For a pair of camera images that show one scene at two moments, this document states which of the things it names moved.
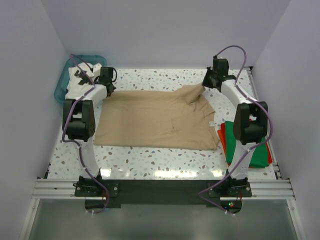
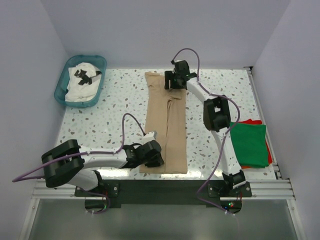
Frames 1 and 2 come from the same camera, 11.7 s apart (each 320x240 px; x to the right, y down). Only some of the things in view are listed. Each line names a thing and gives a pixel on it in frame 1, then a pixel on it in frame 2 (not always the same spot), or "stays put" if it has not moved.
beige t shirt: [182, 119] to [166, 115]
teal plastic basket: [61, 87] stays put
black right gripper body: [208, 80] to [178, 86]
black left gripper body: [97, 79] to [154, 162]
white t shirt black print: [78, 83] stays put
